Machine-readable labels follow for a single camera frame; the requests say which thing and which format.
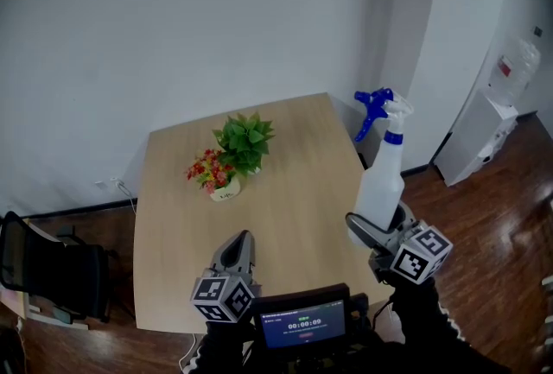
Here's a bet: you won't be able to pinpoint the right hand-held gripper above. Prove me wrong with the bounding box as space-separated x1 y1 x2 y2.
345 200 454 287

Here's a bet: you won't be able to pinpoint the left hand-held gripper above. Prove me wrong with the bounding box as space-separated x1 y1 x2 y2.
189 230 263 324

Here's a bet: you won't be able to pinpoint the white spray bottle blue trigger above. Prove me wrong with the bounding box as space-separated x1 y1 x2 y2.
347 86 416 248

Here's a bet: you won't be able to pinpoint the person's right forearm black sleeve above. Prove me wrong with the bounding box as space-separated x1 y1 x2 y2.
387 276 515 374

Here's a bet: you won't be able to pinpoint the person's left forearm black sleeve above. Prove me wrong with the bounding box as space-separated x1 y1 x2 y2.
183 319 257 374

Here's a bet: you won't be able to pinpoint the red flowers in white pot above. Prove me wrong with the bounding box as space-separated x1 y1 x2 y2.
185 148 243 203

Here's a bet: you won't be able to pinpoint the black small display screen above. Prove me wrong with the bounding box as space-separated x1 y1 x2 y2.
249 282 353 351

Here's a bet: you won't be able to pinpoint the green potted plant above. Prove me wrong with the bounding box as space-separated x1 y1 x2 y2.
212 111 277 179

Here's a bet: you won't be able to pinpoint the white water dispenser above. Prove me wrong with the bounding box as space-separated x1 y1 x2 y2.
432 88 520 188

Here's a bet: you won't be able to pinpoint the black office chair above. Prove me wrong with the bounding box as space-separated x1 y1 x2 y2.
0 210 118 324

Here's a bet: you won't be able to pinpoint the clear large water jug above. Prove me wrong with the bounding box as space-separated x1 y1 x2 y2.
487 34 543 108

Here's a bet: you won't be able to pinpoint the thin white cable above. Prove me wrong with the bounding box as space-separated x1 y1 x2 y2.
178 332 198 371

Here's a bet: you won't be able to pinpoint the white power cable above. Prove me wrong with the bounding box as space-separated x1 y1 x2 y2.
115 179 139 216

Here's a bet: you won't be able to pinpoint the white wall socket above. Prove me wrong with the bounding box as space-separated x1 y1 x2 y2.
94 176 126 193

